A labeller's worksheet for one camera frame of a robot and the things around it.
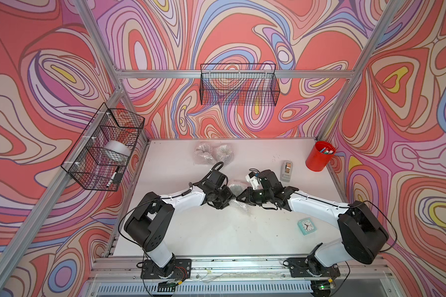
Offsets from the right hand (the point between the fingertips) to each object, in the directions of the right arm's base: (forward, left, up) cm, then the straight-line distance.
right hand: (238, 203), depth 82 cm
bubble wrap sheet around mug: (+29, +16, +2) cm, 33 cm away
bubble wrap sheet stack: (+7, +1, -1) cm, 7 cm away
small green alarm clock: (-9, -30, -7) cm, 33 cm away
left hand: (+3, 0, -3) cm, 5 cm away
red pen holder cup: (+25, -46, +2) cm, 52 cm away
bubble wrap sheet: (+30, +6, 0) cm, 31 cm away
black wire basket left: (+9, +52, +26) cm, 59 cm away
